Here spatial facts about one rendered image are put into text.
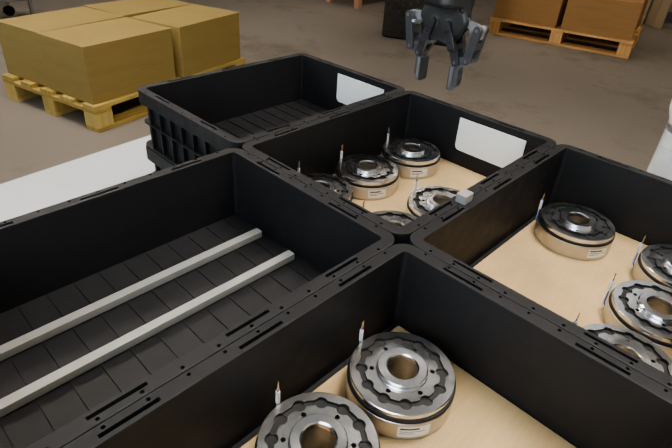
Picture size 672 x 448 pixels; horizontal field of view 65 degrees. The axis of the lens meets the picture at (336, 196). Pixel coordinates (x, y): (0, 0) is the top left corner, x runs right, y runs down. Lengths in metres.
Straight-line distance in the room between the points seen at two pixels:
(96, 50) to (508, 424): 2.85
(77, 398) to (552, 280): 0.56
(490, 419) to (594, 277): 0.30
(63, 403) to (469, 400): 0.38
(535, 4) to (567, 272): 5.23
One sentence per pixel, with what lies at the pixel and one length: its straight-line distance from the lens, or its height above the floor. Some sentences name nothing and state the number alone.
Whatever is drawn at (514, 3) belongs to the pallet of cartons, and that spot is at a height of 0.33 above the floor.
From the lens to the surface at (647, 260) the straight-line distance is 0.79.
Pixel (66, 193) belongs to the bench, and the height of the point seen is 0.70.
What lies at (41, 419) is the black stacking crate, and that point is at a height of 0.83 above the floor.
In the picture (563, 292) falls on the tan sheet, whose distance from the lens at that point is 0.73.
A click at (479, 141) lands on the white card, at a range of 0.94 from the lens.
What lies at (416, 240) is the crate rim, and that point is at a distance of 0.57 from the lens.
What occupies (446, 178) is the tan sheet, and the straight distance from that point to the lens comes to 0.93.
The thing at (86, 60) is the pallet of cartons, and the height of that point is 0.40.
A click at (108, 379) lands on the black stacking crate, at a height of 0.83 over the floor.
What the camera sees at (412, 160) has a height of 0.86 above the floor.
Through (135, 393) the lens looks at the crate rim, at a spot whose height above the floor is 0.93.
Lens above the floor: 1.25
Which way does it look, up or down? 31 degrees down
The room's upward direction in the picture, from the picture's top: 4 degrees clockwise
